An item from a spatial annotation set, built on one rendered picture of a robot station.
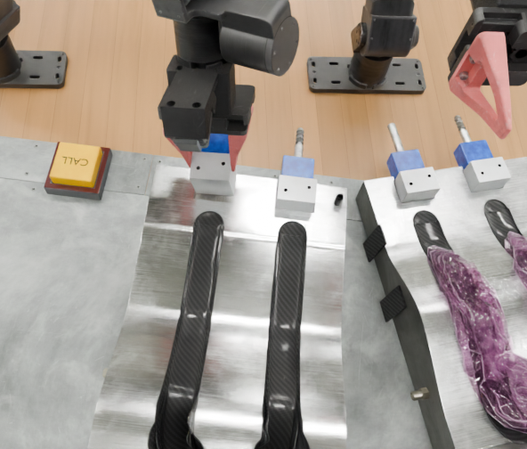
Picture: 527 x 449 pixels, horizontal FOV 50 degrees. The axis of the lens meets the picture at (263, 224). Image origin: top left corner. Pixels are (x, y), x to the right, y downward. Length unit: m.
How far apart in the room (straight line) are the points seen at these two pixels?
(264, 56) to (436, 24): 0.63
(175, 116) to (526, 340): 0.50
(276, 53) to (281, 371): 0.35
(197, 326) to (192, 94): 0.28
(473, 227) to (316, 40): 0.44
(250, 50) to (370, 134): 0.43
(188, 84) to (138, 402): 0.33
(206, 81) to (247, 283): 0.26
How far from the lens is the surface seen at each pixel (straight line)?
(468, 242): 0.83
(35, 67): 1.02
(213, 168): 0.70
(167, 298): 0.70
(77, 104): 0.97
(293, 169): 0.76
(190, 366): 0.66
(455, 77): 0.53
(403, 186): 0.81
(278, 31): 0.55
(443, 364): 0.73
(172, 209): 0.74
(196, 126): 0.55
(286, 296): 0.71
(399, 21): 0.89
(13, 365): 0.81
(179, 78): 0.59
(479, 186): 0.87
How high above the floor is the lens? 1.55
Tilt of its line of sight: 64 degrees down
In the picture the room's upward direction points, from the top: 10 degrees clockwise
